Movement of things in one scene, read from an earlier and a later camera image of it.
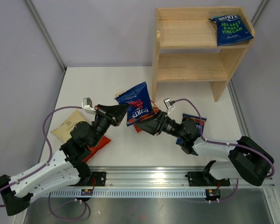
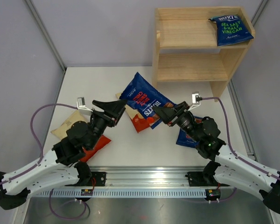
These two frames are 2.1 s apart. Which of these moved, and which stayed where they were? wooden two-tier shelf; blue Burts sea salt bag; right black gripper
Moved: right black gripper
Stayed: wooden two-tier shelf; blue Burts sea salt bag
